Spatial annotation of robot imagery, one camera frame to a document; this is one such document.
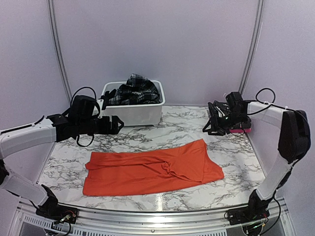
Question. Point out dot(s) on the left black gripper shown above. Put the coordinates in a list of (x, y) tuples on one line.
[(111, 129)]

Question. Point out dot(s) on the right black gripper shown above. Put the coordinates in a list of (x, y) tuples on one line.
[(214, 127)]

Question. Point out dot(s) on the orange t-shirt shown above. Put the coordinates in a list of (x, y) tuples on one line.
[(157, 171)]

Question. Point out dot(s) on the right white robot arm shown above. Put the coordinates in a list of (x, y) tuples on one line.
[(294, 140)]

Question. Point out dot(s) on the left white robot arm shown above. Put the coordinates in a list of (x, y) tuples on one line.
[(49, 129)]

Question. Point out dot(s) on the white plastic laundry bin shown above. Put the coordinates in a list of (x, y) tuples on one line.
[(139, 115)]

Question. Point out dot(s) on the folded pink garment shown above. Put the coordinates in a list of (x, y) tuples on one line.
[(240, 130)]

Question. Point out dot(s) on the folded dark striped shirt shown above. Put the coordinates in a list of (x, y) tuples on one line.
[(247, 120)]

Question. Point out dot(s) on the black white plaid shirt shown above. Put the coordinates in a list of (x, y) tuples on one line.
[(138, 90)]

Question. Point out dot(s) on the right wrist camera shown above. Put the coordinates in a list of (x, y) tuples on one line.
[(235, 101)]

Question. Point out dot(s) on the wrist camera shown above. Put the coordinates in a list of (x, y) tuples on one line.
[(235, 101), (84, 107)]

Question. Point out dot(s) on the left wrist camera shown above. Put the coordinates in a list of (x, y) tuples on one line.
[(84, 107)]

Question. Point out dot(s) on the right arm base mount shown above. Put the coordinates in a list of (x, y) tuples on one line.
[(247, 215)]

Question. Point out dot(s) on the aluminium front frame rail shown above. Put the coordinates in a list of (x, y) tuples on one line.
[(206, 222)]

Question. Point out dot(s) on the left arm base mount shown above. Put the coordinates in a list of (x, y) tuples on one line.
[(53, 210)]

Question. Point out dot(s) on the right aluminium wall post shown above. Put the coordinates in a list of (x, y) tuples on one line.
[(253, 45)]

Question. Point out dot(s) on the aluminium wall post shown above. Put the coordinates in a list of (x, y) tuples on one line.
[(253, 45), (58, 50)]

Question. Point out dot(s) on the left aluminium wall post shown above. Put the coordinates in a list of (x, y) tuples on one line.
[(58, 50)]

